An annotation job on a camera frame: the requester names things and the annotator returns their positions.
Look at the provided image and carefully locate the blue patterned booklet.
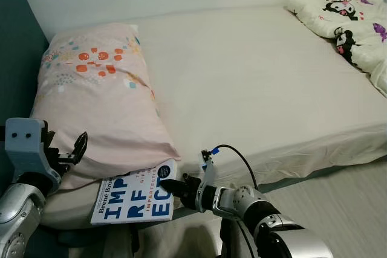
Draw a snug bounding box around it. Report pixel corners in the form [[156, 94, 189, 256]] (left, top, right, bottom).
[[91, 158, 177, 225]]

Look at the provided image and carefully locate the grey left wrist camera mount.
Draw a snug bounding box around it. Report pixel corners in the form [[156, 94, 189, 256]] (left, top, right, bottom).
[[3, 118, 61, 181]]

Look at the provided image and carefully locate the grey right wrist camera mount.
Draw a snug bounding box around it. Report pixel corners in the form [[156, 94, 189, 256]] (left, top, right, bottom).
[[198, 149, 220, 210]]

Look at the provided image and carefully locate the teal upholstered headboard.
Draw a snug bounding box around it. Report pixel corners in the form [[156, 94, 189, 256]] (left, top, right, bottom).
[[0, 0, 50, 168]]

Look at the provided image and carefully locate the pink dotted pillow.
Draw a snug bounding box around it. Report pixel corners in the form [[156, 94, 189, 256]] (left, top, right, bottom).
[[29, 22, 181, 191]]

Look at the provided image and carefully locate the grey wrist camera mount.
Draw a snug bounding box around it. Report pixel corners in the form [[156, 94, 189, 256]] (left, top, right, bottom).
[[3, 118, 61, 181], [198, 149, 220, 210]]

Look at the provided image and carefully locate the dark grey robot right leg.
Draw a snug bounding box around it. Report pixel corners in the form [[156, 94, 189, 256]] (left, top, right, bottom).
[[219, 219, 255, 258]]

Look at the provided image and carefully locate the dark grey robot leg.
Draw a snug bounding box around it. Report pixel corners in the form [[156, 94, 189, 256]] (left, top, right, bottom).
[[219, 219, 255, 258], [112, 228, 141, 258]]

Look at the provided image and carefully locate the mattress with beige sheet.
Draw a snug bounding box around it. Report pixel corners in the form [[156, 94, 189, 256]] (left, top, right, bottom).
[[39, 5, 387, 230]]

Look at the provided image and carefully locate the cream cartoon print blanket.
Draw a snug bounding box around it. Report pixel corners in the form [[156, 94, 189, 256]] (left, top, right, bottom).
[[285, 0, 387, 97]]

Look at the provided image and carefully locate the dark grey robot left leg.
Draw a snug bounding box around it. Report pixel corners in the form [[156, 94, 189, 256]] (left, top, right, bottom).
[[112, 228, 141, 258]]

